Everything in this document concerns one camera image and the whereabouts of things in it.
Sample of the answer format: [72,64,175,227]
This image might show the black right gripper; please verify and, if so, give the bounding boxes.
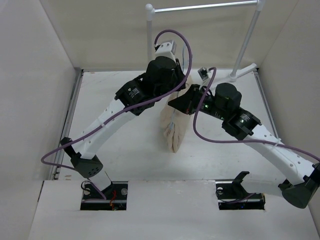
[168,84,228,121]

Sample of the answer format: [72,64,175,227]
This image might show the beige trousers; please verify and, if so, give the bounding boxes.
[160,76,194,153]

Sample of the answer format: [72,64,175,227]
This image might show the light blue wire hanger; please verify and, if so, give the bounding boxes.
[169,43,187,130]

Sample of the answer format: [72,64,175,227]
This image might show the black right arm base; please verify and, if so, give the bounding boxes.
[215,180,266,211]

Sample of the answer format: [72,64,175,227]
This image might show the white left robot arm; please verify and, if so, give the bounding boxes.
[60,56,186,200]

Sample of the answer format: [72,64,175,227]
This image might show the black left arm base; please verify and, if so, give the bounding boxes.
[80,181,129,211]

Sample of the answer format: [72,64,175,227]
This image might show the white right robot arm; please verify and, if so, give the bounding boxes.
[168,83,320,209]

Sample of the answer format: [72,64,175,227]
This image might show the white clothes rack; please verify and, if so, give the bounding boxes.
[145,0,265,82]

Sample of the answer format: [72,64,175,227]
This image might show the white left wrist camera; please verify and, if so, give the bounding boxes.
[155,40,177,61]

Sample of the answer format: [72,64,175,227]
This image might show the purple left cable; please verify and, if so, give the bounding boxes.
[40,29,194,201]

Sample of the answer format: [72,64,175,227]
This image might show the purple cable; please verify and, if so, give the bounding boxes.
[192,66,320,203]
[40,29,194,201]

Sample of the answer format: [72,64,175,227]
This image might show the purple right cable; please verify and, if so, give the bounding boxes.
[192,66,320,203]

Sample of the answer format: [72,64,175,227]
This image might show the aluminium table edge rail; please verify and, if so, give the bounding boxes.
[48,67,84,180]

